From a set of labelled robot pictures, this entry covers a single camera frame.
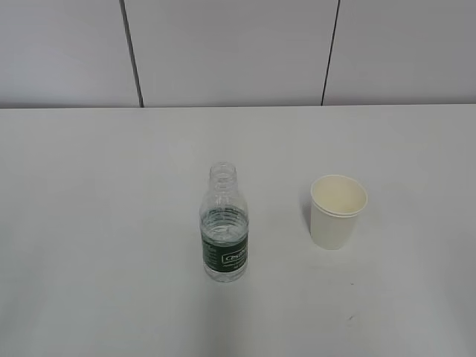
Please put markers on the clear green-label water bottle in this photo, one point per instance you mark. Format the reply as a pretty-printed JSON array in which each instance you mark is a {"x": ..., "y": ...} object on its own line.
[{"x": 224, "y": 225}]

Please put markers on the white paper cup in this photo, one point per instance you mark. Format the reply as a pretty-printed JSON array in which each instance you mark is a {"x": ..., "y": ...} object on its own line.
[{"x": 336, "y": 203}]

